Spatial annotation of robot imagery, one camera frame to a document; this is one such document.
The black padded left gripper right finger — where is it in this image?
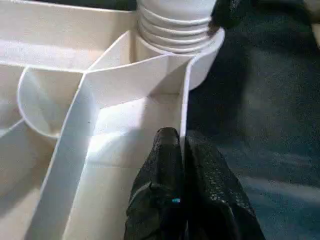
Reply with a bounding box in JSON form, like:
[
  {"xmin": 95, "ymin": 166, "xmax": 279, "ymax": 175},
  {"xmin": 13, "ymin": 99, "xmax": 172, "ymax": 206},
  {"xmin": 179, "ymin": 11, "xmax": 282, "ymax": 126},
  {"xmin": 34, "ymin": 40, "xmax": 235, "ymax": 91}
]
[{"xmin": 184, "ymin": 136, "xmax": 266, "ymax": 240}]

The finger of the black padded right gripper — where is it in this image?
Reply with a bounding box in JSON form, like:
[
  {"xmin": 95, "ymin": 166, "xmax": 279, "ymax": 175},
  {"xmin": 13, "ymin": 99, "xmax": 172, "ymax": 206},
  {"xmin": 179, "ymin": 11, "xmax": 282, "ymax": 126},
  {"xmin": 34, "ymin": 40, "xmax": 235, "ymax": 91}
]
[{"xmin": 209, "ymin": 0, "xmax": 252, "ymax": 35}]

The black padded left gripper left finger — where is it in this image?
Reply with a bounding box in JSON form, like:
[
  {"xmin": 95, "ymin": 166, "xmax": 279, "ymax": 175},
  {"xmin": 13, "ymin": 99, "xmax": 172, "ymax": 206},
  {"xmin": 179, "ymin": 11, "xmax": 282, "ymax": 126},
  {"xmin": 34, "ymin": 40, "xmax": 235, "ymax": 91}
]
[{"xmin": 123, "ymin": 126, "xmax": 187, "ymax": 240}]

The white plastic table leg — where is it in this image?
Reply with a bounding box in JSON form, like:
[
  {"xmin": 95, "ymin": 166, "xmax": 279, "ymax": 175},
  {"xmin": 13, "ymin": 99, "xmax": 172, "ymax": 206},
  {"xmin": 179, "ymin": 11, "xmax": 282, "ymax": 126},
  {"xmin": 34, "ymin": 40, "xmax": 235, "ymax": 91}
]
[{"xmin": 136, "ymin": 0, "xmax": 219, "ymax": 55}]

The white plastic table top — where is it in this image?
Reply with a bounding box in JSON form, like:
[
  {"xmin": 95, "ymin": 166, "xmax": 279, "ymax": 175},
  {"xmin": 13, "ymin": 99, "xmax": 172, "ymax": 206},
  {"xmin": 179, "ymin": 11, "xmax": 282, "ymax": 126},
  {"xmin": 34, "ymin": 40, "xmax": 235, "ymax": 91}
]
[{"xmin": 0, "ymin": 0, "xmax": 226, "ymax": 240}]

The black padded mat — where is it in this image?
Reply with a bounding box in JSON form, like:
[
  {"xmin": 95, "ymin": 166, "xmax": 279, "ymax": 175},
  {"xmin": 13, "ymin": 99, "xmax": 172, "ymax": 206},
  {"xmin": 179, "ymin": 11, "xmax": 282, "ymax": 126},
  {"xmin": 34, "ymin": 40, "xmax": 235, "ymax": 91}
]
[{"xmin": 186, "ymin": 0, "xmax": 320, "ymax": 240}]

